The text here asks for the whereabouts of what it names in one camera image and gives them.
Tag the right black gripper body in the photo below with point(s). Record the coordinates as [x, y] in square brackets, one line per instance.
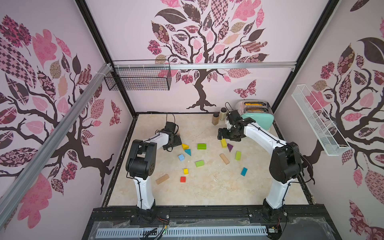
[227, 133]

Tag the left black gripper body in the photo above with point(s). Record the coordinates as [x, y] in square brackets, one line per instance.
[175, 142]

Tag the yellow triangle block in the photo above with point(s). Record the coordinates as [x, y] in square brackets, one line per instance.
[185, 147]

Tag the purple triangle block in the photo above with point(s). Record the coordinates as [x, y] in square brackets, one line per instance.
[230, 147]

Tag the yellow rectangular block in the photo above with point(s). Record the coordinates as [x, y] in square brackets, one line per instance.
[223, 143]

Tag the green block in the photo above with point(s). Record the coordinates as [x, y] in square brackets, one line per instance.
[200, 163]
[238, 156]
[201, 146]

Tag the natural wood block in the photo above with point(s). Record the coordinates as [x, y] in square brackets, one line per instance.
[162, 179]
[225, 159]

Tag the teal small block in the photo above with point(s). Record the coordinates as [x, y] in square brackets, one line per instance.
[244, 172]

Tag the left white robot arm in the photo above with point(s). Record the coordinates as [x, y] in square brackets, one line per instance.
[141, 165]

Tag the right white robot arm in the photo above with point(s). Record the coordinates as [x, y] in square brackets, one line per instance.
[285, 164]

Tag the teal triangle block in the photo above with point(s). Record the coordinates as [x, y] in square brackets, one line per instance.
[188, 151]

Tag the light blue cube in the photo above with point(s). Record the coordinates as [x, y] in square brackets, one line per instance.
[181, 157]

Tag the pale spice jar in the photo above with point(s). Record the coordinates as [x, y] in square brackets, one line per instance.
[223, 114]

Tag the brown spice jar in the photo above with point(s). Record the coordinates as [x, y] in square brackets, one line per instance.
[215, 118]

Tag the mint green toaster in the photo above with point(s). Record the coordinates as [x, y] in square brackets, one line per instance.
[258, 110]

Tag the aluminium rail back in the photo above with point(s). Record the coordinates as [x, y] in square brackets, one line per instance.
[261, 65]

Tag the aluminium rail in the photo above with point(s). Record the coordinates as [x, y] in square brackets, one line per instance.
[23, 182]
[261, 65]

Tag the black wire basket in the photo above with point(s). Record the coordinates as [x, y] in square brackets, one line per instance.
[140, 75]

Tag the white wire shelf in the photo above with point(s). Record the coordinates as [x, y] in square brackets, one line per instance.
[323, 126]

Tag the white cable duct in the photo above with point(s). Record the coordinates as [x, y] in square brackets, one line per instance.
[181, 232]

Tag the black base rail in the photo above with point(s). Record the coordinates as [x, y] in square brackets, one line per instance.
[254, 213]

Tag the aluminium rail left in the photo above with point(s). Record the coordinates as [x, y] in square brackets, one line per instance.
[23, 182]

